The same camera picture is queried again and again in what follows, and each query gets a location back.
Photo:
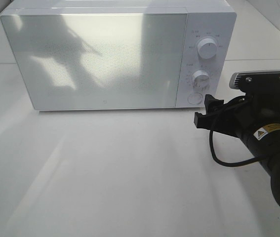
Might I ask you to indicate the white microwave door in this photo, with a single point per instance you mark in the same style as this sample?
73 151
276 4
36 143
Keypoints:
98 61

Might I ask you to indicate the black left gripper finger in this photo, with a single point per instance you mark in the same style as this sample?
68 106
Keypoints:
205 120

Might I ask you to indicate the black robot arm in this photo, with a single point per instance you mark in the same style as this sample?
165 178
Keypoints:
269 158

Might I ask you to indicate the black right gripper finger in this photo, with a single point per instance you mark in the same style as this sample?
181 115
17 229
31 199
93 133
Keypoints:
212 104

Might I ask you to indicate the white microwave oven body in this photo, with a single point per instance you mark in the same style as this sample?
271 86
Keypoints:
205 18

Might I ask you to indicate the upper white power knob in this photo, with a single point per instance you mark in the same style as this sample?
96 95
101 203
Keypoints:
207 48

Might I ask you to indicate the round white door button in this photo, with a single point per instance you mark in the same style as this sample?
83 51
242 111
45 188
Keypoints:
195 98

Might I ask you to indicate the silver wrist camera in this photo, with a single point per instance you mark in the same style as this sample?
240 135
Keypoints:
267 81

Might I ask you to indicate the white timer knob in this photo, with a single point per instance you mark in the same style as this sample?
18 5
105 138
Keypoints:
200 78

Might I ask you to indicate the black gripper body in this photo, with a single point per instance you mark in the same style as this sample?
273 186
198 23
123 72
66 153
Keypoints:
256 121

